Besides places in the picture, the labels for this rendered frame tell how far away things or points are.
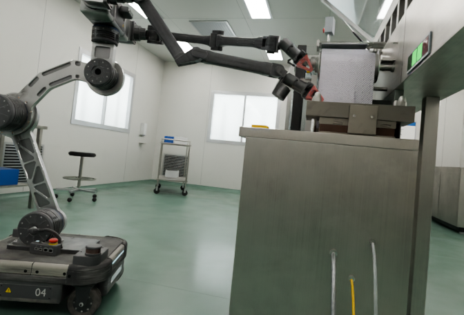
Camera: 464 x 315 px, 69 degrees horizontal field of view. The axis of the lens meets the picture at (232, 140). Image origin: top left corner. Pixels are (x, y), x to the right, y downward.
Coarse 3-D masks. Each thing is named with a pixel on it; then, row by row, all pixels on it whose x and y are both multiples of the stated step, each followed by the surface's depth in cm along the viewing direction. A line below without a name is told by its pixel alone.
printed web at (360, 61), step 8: (328, 56) 156; (336, 56) 155; (344, 56) 154; (352, 56) 153; (360, 56) 152; (368, 56) 152; (320, 64) 156; (328, 64) 155; (336, 64) 154; (344, 64) 153; (352, 64) 152; (360, 64) 151; (368, 64) 151; (344, 72) 153; (352, 72) 152; (360, 72) 151; (368, 72) 150
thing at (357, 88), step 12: (324, 72) 155; (336, 72) 154; (324, 84) 155; (336, 84) 153; (348, 84) 152; (360, 84) 151; (372, 84) 150; (324, 96) 154; (336, 96) 153; (348, 96) 152; (360, 96) 151; (372, 96) 149
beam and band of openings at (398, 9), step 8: (400, 0) 158; (408, 0) 143; (392, 8) 172; (400, 8) 157; (408, 8) 138; (392, 16) 172; (400, 16) 157; (384, 24) 192; (392, 24) 172; (384, 32) 197; (392, 32) 172; (376, 40) 214; (384, 40) 189
